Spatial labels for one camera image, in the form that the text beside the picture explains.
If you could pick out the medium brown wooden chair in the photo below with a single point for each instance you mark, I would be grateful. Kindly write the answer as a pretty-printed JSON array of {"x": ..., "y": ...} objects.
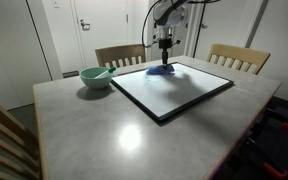
[{"x": 4, "y": 126}]

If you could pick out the blue towel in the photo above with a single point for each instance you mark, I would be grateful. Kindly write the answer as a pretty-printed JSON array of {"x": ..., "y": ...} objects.
[{"x": 157, "y": 70}]

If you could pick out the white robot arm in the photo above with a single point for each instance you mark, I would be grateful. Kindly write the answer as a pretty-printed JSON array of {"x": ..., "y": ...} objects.
[{"x": 165, "y": 15}]

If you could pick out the white door with lever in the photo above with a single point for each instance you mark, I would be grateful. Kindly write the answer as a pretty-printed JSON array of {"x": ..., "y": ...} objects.
[{"x": 104, "y": 36}]

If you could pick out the white door with knob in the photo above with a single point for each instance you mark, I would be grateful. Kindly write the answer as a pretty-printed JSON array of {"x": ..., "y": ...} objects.
[{"x": 224, "y": 23}]

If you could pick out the green white marker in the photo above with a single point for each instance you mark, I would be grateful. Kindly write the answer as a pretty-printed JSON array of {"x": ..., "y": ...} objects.
[{"x": 105, "y": 72}]

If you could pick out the light beige wooden chair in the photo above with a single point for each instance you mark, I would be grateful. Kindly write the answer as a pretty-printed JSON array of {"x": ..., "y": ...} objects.
[{"x": 237, "y": 51}]

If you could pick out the dark brown wooden chair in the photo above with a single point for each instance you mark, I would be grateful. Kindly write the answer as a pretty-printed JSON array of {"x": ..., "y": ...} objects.
[{"x": 117, "y": 52}]

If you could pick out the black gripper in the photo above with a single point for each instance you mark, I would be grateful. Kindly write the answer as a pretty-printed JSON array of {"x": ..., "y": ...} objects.
[{"x": 165, "y": 44}]

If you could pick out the black-framed whiteboard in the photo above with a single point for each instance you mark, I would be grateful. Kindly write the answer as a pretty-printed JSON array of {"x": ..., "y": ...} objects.
[{"x": 170, "y": 90}]

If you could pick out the white wall switch plate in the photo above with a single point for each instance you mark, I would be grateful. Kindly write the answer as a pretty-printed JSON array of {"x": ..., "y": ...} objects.
[{"x": 56, "y": 3}]

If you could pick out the green bowl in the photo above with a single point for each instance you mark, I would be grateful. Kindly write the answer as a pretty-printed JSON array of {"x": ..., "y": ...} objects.
[{"x": 95, "y": 81}]

